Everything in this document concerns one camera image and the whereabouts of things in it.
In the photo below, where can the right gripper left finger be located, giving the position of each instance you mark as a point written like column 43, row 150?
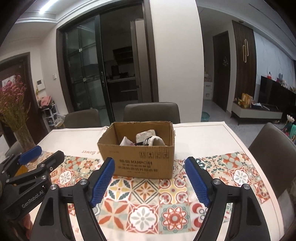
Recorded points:
column 53, row 222

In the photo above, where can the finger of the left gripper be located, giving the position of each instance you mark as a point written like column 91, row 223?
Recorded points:
column 44, row 165
column 12, row 163

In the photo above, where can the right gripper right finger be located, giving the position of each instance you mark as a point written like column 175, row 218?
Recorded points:
column 247, row 220

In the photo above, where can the white tissue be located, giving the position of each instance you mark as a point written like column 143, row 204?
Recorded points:
column 126, row 142

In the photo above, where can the grey floral fabric pouch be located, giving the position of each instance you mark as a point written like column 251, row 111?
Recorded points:
column 140, row 137

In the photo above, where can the brown cardboard box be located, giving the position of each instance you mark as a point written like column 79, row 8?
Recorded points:
column 149, row 162

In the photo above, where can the black patterned scarf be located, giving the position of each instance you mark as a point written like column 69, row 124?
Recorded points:
column 146, row 142

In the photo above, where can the cream fleece pouch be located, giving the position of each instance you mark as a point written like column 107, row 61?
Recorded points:
column 156, row 141

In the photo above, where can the person left hand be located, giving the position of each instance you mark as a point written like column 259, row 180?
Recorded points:
column 25, row 226

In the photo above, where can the yellow woven box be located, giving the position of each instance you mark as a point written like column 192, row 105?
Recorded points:
column 22, row 170

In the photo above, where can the glass vase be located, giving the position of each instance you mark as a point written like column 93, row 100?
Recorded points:
column 24, row 137

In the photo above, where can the white shoe rack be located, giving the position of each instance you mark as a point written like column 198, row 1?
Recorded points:
column 50, row 113

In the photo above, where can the pink dried flowers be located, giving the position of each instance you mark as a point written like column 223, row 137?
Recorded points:
column 14, row 113

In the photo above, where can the grey chair far left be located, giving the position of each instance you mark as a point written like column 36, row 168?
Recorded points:
column 88, row 118

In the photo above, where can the grey chair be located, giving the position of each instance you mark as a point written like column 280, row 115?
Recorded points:
column 88, row 118
column 275, row 153
column 152, row 111

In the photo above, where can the patterned white tablecloth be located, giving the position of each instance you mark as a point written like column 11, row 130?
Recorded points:
column 159, row 209

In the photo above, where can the grey chair right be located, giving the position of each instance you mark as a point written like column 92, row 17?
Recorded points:
column 275, row 153

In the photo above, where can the white tv cabinet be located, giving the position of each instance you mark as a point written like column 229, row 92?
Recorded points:
column 252, row 115

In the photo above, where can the teal waste bin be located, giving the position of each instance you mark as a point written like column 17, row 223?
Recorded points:
column 205, row 117

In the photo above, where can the glass sliding door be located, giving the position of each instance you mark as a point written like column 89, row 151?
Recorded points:
column 106, row 59

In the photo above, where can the grey chair far middle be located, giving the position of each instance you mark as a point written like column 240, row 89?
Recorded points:
column 152, row 111

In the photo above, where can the black television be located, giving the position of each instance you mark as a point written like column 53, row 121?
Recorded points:
column 273, row 93

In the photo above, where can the dark wooden door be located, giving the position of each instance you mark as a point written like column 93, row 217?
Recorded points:
column 221, row 47

